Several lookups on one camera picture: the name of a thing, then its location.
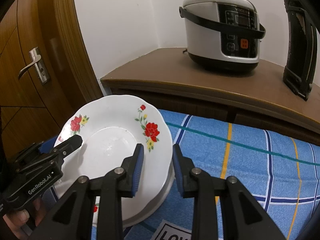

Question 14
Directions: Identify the silver door handle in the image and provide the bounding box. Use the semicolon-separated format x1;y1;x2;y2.
18;47;50;85

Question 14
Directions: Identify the silver black rice cooker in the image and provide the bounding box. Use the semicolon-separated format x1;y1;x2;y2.
179;0;266;76

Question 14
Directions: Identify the blue plaid tablecloth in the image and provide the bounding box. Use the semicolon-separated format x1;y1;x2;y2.
42;108;320;240

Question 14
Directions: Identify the brown wooden sideboard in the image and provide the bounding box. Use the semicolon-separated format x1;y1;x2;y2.
101;48;319;145

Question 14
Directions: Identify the red flower white plate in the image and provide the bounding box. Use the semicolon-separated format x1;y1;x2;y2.
54;95;172;220

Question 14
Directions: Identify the person's left hand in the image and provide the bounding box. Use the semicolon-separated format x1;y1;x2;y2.
3;197;47;239

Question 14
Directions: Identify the black tall thermos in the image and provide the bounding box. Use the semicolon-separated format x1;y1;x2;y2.
283;0;317;101

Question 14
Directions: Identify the plain grey round plate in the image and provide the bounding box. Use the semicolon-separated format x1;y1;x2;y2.
123;163;175;229

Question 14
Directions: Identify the brown wooden door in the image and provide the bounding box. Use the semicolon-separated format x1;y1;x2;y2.
1;0;103;161

